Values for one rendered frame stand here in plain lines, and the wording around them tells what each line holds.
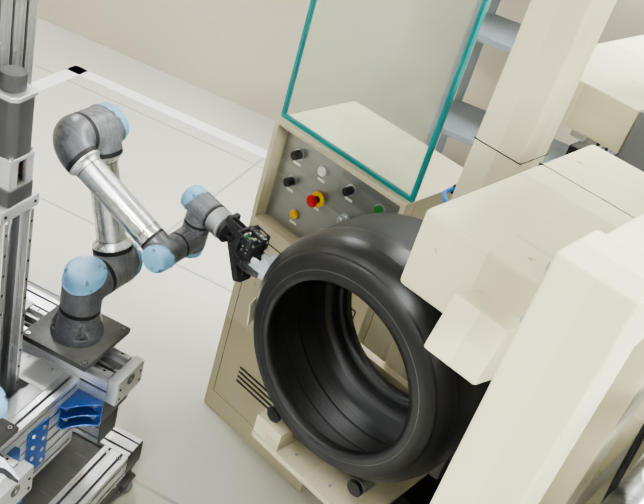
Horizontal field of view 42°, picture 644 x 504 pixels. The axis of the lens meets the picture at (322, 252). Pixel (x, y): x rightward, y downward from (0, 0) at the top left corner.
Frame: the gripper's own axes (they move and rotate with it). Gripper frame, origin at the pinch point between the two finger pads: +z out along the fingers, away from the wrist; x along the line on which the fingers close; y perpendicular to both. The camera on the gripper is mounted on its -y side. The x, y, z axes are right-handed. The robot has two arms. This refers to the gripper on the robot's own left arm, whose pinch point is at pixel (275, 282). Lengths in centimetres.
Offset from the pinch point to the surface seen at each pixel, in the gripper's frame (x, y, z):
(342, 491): -4, -32, 44
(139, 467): 10, -121, -30
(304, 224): 56, -25, -33
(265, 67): 257, -110, -232
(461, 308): -43, 62, 58
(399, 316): -12.2, 28.5, 38.4
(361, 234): -5.1, 32.6, 19.0
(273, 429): -9.1, -28.8, 21.7
